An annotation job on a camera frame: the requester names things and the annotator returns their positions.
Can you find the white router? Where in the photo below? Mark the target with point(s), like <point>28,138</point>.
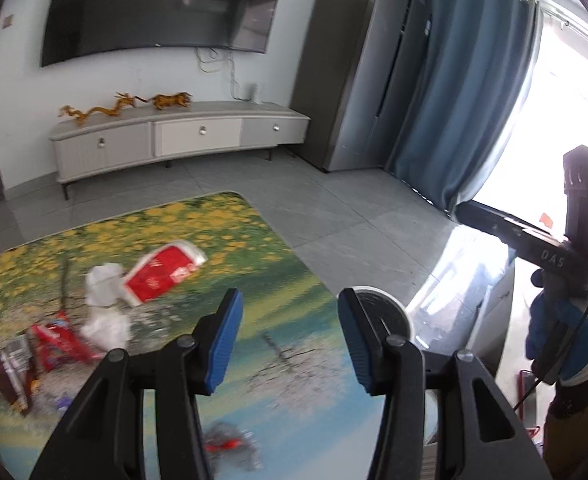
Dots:
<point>254,92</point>

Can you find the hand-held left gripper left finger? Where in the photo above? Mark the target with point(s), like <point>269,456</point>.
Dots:
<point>224,345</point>

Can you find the red and white packet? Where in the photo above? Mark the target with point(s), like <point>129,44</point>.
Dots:
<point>159,275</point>

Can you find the wall switch plate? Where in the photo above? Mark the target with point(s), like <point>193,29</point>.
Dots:
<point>7,21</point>

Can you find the golden dragon figurine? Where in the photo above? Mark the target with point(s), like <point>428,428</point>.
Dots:
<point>99,110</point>

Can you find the wall-mounted television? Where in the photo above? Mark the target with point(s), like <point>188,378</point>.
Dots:
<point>149,5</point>

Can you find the small red object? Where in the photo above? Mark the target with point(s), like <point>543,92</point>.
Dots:
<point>546,220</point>

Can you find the small purple wrapper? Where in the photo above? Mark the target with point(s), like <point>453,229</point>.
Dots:
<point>64,402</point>

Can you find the white trash bin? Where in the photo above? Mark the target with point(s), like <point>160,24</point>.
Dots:
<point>394,320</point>

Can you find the white television cabinet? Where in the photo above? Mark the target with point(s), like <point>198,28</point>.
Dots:
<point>124,145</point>

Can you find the grey refrigerator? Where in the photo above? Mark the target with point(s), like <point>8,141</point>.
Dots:
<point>354,85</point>

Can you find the brown snack wrapper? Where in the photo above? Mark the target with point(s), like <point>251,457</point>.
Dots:
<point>14,375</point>

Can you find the person's right hand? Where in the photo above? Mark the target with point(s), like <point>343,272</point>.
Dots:
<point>549,330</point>

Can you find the dark thin stick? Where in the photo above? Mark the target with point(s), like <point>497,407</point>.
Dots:
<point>65,285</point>

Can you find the translucent plastic bag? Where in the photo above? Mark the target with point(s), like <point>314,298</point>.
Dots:
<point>101,285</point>

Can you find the floral printed table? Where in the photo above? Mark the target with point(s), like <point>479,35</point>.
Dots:
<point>284,310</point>

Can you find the blue curtain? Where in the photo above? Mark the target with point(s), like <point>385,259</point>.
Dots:
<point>454,110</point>

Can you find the red snack wrapper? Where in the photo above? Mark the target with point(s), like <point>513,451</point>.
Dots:
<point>59,340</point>

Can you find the black and red wrapper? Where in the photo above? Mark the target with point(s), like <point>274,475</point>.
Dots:
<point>229,442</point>

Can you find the golden tiger figurine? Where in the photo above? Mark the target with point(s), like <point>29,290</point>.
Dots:
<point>171,100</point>

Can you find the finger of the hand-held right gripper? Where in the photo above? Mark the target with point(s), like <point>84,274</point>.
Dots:
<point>484,217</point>

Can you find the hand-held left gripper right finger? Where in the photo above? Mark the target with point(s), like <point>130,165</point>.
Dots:
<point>356,345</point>

